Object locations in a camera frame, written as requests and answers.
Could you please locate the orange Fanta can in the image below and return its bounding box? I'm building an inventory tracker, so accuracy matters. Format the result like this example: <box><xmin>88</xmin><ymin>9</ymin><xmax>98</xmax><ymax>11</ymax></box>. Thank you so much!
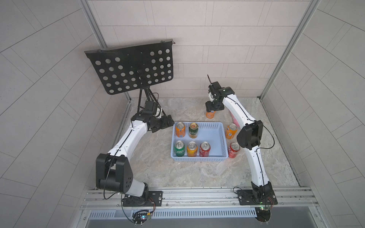
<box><xmin>225</xmin><ymin>123</ymin><xmax>238</xmax><ymax>140</ymax></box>
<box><xmin>206</xmin><ymin>111</ymin><xmax>215</xmax><ymax>119</ymax></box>

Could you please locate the yellow-orange Schweppes can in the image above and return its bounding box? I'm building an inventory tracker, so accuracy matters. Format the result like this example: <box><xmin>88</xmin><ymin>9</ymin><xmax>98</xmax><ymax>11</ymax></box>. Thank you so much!
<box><xmin>187</xmin><ymin>142</ymin><xmax>197</xmax><ymax>157</ymax></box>

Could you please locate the red cola can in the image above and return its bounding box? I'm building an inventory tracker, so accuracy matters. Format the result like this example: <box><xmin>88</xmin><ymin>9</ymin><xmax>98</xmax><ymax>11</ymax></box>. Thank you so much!
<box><xmin>199</xmin><ymin>142</ymin><xmax>211</xmax><ymax>157</ymax></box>
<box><xmin>228</xmin><ymin>142</ymin><xmax>240</xmax><ymax>158</ymax></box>

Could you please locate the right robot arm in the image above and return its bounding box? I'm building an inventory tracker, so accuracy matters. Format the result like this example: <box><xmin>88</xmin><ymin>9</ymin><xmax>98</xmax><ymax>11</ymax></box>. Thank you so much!
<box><xmin>205</xmin><ymin>82</ymin><xmax>273</xmax><ymax>202</ymax></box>

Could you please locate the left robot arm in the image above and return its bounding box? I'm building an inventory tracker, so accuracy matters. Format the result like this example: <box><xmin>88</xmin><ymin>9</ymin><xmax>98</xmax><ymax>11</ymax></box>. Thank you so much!
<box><xmin>96</xmin><ymin>114</ymin><xmax>175</xmax><ymax>197</ymax></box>

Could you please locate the light blue plastic basket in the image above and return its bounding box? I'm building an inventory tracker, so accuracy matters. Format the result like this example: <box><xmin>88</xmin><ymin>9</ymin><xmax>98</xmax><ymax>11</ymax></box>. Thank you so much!
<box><xmin>171</xmin><ymin>122</ymin><xmax>228</xmax><ymax>162</ymax></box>

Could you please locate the orange soda can back-left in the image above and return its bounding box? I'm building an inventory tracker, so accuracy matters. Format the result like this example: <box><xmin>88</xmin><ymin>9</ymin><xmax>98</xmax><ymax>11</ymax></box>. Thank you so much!
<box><xmin>175</xmin><ymin>122</ymin><xmax>186</xmax><ymax>138</ymax></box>

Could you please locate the pink foam cylinder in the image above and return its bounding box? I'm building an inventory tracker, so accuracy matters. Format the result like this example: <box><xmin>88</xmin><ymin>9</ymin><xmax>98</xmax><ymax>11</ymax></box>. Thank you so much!
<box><xmin>231</xmin><ymin>113</ymin><xmax>240</xmax><ymax>128</ymax></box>

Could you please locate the green Sprite can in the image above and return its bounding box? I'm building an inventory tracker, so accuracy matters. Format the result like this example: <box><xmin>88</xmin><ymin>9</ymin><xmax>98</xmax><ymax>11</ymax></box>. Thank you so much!
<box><xmin>174</xmin><ymin>140</ymin><xmax>185</xmax><ymax>157</ymax></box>

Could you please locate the green gold-top tea can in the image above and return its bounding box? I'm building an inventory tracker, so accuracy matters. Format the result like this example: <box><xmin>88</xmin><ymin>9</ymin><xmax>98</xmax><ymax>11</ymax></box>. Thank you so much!
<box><xmin>189</xmin><ymin>123</ymin><xmax>199</xmax><ymax>139</ymax></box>

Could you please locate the black perforated music stand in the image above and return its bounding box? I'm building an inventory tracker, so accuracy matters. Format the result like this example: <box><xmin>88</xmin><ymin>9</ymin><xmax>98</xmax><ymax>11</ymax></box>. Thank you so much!
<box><xmin>85</xmin><ymin>40</ymin><xmax>174</xmax><ymax>100</ymax></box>

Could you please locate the left circuit board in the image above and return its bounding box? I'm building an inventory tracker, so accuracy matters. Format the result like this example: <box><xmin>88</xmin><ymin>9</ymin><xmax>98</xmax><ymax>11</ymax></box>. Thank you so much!
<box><xmin>132</xmin><ymin>210</ymin><xmax>152</xmax><ymax>226</ymax></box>

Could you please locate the circuit board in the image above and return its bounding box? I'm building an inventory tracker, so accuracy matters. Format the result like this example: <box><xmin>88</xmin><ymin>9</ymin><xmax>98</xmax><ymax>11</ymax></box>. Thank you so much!
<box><xmin>255</xmin><ymin>207</ymin><xmax>271</xmax><ymax>223</ymax></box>
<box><xmin>132</xmin><ymin>210</ymin><xmax>152</xmax><ymax>226</ymax></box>

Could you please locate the right circuit board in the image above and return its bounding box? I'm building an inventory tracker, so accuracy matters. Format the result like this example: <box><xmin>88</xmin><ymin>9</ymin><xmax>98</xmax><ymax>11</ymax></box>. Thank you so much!
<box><xmin>255</xmin><ymin>207</ymin><xmax>271</xmax><ymax>223</ymax></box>

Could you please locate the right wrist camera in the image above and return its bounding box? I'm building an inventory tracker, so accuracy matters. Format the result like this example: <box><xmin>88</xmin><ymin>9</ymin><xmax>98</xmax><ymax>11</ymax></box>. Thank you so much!
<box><xmin>208</xmin><ymin>82</ymin><xmax>221</xmax><ymax>102</ymax></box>

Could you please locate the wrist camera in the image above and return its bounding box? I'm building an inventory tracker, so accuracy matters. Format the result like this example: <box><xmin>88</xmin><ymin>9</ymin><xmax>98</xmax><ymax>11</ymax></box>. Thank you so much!
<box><xmin>208</xmin><ymin>82</ymin><xmax>221</xmax><ymax>102</ymax></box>
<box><xmin>143</xmin><ymin>100</ymin><xmax>158</xmax><ymax>116</ymax></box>

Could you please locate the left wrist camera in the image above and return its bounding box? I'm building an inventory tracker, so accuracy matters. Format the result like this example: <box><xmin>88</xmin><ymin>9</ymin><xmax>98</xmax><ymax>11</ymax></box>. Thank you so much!
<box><xmin>143</xmin><ymin>100</ymin><xmax>158</xmax><ymax>116</ymax></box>

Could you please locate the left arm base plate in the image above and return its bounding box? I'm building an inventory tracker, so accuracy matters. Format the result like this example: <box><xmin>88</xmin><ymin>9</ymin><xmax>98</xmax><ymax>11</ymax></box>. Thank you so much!
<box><xmin>122</xmin><ymin>191</ymin><xmax>163</xmax><ymax>207</ymax></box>

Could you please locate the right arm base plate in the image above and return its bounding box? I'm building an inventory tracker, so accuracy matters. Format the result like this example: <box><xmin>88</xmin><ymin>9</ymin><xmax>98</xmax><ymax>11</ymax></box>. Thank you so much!
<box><xmin>234</xmin><ymin>189</ymin><xmax>278</xmax><ymax>207</ymax></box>

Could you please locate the aluminium mounting rail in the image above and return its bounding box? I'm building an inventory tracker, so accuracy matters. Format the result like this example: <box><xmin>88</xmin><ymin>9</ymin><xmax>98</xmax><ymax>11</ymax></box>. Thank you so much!
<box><xmin>79</xmin><ymin>186</ymin><xmax>318</xmax><ymax>211</ymax></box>

